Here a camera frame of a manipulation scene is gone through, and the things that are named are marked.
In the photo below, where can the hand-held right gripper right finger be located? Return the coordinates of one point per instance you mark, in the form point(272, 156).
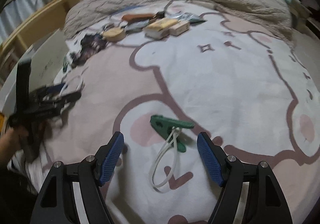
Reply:
point(211, 161)

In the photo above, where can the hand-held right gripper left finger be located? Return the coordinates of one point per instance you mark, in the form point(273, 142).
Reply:
point(110, 161)

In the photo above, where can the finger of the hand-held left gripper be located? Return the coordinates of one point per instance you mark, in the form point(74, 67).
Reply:
point(52, 89)
point(70, 97)

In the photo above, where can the white shoe box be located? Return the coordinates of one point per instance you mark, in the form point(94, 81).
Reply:
point(45, 64)

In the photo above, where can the green clip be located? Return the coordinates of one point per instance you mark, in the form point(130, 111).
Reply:
point(162, 124)

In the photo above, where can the person's left hand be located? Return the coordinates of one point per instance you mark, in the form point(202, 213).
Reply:
point(10, 139)

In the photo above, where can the round white-rimmed mirror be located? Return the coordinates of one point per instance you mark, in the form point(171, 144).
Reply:
point(93, 42)

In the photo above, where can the wooden shelf unit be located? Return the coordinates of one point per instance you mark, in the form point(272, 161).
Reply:
point(50, 11)

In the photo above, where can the oval wooden box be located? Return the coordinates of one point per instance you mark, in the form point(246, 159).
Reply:
point(113, 34)

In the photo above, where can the grey curtain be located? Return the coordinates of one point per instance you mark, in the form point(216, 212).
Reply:
point(25, 6)

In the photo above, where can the blue tissue pack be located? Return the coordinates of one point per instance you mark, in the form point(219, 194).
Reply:
point(136, 26)

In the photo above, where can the brown leather case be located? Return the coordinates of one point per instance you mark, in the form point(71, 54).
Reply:
point(138, 17)

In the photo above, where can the yellow packet box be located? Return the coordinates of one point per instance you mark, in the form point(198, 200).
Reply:
point(160, 27)

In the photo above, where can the small beige box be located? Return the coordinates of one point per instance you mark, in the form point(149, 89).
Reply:
point(178, 28)

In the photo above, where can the clear plastic wrapper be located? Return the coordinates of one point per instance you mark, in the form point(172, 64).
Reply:
point(185, 16)

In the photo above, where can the dark green clothespin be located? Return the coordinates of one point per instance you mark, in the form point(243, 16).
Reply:
point(197, 20)

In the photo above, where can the beige bed sheet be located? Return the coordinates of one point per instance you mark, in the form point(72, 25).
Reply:
point(307, 51)

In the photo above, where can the cardboard box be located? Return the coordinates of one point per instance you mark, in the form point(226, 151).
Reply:
point(301, 11)

